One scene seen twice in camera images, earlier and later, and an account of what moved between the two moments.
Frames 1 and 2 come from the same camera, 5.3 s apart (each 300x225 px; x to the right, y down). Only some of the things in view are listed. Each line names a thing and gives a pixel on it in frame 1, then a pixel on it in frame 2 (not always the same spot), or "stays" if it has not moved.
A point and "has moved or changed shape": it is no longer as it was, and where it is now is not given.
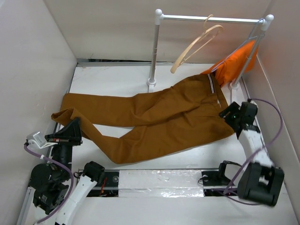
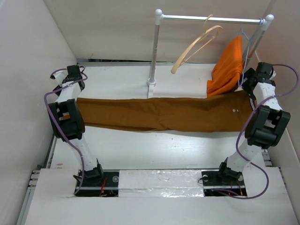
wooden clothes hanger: (207, 29) stays
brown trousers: (130, 128) has moved or changed shape
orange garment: (228, 69) has moved or changed shape
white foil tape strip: (161, 183) stays
